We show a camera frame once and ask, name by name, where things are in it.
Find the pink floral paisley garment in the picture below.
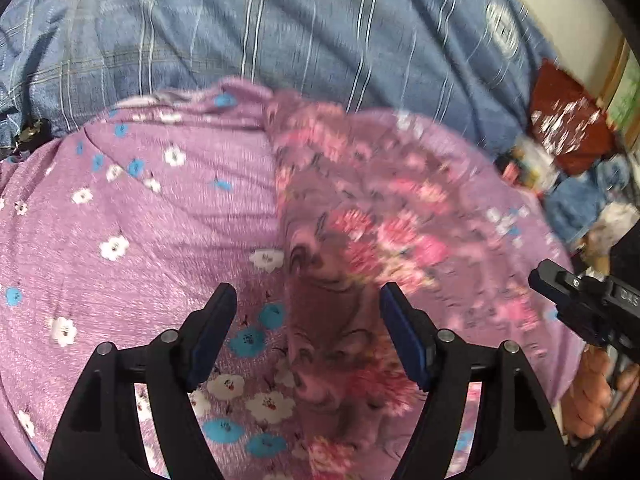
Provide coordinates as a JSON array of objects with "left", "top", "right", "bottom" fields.
[{"left": 265, "top": 92, "right": 556, "bottom": 479}]

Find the right hand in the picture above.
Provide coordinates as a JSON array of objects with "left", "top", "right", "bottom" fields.
[{"left": 560, "top": 344, "right": 639, "bottom": 439}]

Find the blue crumpled cloth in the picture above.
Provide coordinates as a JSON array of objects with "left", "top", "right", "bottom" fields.
[{"left": 542, "top": 155, "right": 631, "bottom": 246}]

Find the small dark bottle red label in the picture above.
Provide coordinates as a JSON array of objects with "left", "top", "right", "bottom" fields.
[{"left": 494, "top": 153, "right": 541, "bottom": 190}]

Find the purple flowered cloth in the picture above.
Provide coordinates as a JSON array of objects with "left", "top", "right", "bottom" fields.
[{"left": 0, "top": 77, "right": 586, "bottom": 480}]

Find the blue plaid bed sheet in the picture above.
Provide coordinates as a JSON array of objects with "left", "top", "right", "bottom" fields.
[{"left": 1, "top": 0, "right": 554, "bottom": 155}]

